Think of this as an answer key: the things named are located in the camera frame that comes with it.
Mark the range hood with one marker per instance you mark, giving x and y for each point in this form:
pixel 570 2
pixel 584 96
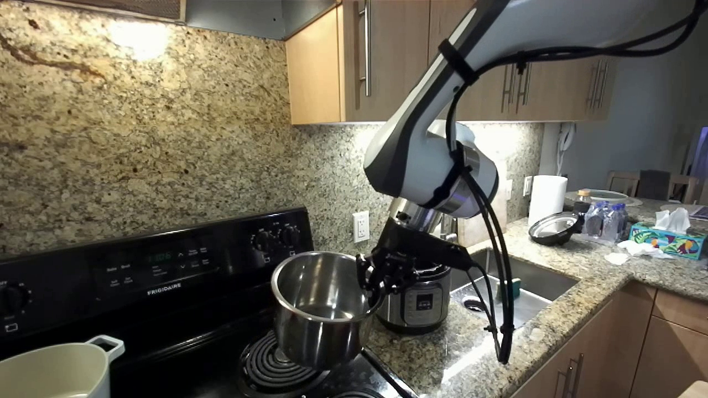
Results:
pixel 235 13

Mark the dark chair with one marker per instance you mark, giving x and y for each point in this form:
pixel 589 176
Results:
pixel 653 186

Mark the metal bowl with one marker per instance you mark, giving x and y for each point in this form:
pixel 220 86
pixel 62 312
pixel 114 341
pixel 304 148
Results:
pixel 318 309

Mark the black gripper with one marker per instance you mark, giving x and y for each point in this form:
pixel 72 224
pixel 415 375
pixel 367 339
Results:
pixel 411 266

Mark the wooden lower cabinets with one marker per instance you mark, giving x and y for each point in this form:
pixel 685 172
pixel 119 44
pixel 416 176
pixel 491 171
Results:
pixel 633 346

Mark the black bowl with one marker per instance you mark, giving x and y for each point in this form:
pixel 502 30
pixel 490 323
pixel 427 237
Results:
pixel 553 227

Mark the wooden cabinets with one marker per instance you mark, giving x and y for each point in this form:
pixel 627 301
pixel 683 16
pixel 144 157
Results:
pixel 633 346
pixel 332 66

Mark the clear water bottle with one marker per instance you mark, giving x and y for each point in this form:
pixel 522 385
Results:
pixel 595 221
pixel 616 221

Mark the white wall outlet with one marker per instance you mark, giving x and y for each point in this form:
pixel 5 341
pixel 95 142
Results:
pixel 361 225

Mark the black electric stove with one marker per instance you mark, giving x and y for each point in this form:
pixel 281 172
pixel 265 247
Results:
pixel 146 294

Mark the white paper towel roll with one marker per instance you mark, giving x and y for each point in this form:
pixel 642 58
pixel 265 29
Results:
pixel 547 200

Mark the patterned tissue box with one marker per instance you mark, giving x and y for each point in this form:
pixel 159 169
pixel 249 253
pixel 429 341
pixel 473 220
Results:
pixel 667 239

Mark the steel and black pressure cooker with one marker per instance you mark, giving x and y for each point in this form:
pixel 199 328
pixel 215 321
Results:
pixel 421 306

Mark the steel sink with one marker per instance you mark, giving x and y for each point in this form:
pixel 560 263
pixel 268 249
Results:
pixel 539 279

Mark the wooden upper cabinets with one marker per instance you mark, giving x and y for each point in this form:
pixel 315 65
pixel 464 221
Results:
pixel 332 66

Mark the black coil burner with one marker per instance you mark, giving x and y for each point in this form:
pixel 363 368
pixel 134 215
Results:
pixel 266 365

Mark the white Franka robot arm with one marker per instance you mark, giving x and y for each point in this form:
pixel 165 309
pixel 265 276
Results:
pixel 516 44

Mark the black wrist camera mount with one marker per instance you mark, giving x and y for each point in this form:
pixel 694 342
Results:
pixel 421 235

